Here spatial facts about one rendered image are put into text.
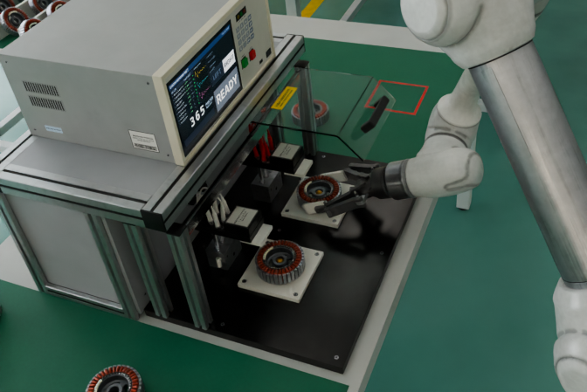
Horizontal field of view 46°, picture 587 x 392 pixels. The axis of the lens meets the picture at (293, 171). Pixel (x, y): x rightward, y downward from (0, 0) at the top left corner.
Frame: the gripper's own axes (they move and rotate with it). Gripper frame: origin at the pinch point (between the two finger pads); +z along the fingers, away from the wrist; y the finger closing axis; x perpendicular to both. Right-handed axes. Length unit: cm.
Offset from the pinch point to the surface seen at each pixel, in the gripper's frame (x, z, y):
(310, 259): -4.2, -3.9, -19.9
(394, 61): -4, 5, 74
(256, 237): 8.7, 0.9, -25.8
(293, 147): 13.4, 1.5, 1.5
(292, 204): 0.4, 6.6, -3.9
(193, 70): 48, -7, -23
